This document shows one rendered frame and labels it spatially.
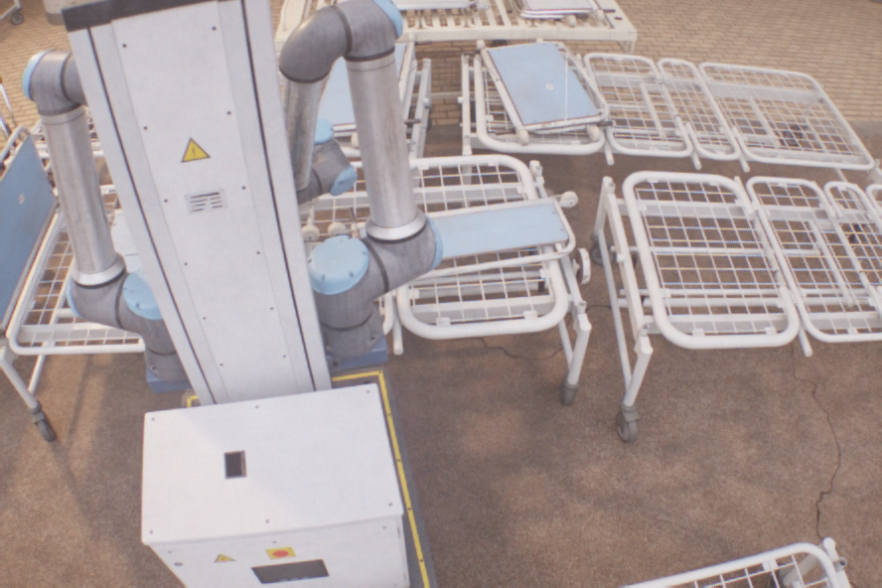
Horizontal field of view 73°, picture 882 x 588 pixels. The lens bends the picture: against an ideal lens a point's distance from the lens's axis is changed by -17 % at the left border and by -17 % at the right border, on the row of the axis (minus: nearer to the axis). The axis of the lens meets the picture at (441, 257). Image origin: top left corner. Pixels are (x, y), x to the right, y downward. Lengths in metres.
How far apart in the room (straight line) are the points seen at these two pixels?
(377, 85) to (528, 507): 1.47
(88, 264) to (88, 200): 0.18
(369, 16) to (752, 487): 2.02
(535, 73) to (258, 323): 2.10
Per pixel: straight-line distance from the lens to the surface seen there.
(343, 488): 1.49
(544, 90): 3.18
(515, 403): 2.62
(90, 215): 1.72
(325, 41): 1.45
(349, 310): 1.72
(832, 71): 5.63
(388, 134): 1.59
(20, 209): 2.78
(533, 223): 2.48
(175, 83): 1.21
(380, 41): 1.51
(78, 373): 3.04
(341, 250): 1.70
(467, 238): 2.40
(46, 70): 1.59
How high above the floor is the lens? 2.15
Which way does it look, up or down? 44 degrees down
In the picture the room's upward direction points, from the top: straight up
